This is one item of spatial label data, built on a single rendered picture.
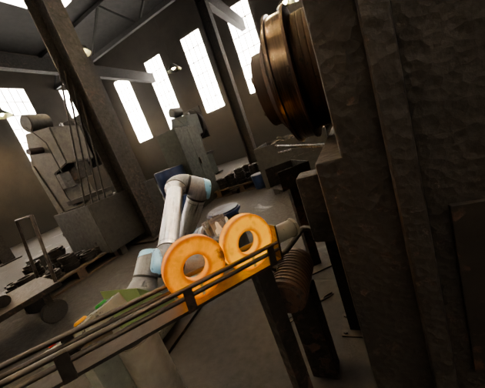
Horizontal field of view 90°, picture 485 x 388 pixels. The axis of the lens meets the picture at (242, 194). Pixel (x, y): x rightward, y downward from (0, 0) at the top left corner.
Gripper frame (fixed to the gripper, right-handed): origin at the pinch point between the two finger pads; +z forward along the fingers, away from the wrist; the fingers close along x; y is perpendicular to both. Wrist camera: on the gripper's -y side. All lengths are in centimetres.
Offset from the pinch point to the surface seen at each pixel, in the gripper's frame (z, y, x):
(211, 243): 10.2, 0.9, -10.1
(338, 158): 34.3, 4.7, 16.1
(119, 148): -278, 160, 14
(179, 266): 9.9, -0.1, -19.2
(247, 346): -56, -57, 0
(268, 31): 20, 49, 33
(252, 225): 9.8, -0.5, 2.7
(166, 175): -344, 120, 72
